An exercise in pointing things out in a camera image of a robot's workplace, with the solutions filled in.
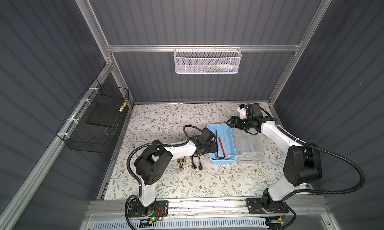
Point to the items in white basket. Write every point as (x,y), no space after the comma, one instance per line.
(224,68)

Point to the black pad in basket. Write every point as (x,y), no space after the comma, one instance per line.
(104,115)

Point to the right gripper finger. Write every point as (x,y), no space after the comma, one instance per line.
(233,119)
(232,124)

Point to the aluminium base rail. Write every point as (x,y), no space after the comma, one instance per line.
(189,207)

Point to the black wire basket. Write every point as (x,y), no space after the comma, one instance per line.
(80,136)

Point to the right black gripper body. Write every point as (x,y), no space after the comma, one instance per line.
(243,124)

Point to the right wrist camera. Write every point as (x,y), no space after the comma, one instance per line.
(243,112)

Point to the red handled hex key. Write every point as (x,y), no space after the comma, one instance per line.
(221,146)

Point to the light blue plastic toolbox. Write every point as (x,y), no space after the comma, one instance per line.
(238,145)

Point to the large black hex key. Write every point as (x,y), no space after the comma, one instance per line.
(217,157)

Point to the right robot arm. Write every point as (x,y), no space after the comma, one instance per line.
(302,164)

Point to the yellow green marker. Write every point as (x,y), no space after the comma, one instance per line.
(123,106)

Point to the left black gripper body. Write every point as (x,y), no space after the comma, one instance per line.
(211,148)

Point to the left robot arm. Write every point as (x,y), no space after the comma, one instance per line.
(148,162)

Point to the white perforated front panel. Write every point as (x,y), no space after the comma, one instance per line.
(204,223)

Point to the white wire mesh basket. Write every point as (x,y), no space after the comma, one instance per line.
(189,60)

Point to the yellow black small screwdriver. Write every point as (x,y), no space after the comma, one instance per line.
(181,162)

